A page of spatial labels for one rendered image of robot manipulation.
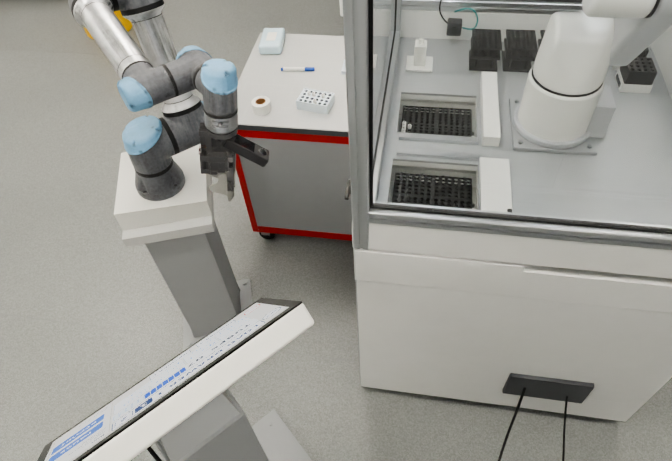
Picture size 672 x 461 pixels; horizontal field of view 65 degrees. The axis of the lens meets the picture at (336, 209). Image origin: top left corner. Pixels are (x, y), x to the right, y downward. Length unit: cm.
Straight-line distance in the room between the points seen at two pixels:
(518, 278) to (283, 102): 113
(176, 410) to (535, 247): 85
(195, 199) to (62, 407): 112
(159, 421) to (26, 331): 182
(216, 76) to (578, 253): 90
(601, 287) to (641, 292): 9
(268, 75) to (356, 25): 134
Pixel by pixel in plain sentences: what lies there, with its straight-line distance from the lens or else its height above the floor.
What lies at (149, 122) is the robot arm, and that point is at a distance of 163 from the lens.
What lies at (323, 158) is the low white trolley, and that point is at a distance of 207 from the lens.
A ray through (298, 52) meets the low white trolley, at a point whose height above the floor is 76.
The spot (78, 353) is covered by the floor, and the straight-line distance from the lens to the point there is 255.
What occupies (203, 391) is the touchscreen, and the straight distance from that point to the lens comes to 95.
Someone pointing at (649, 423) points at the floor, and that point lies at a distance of 238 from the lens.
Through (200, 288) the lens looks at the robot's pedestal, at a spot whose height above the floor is 37.
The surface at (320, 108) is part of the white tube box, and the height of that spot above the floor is 78.
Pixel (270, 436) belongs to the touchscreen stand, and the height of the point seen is 3.
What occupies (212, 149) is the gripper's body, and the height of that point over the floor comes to 119.
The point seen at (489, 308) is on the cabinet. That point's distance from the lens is 155.
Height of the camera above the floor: 203
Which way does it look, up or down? 49 degrees down
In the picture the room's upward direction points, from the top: 5 degrees counter-clockwise
